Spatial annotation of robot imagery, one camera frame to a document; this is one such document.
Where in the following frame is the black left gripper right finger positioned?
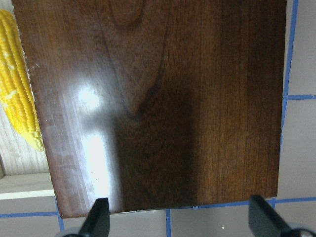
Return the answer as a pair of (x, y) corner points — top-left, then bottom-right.
(248, 195), (300, 237)

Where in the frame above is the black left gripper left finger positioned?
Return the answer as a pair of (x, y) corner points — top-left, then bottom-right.
(78, 198), (110, 237)

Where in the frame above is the wooden drawer with handle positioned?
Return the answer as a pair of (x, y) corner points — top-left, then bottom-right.
(0, 0), (54, 199)

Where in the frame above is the dark wooden drawer box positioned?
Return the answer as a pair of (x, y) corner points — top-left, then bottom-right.
(13, 0), (287, 218)

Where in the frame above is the yellow corn cob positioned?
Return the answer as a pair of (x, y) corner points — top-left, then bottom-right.
(0, 9), (44, 152)

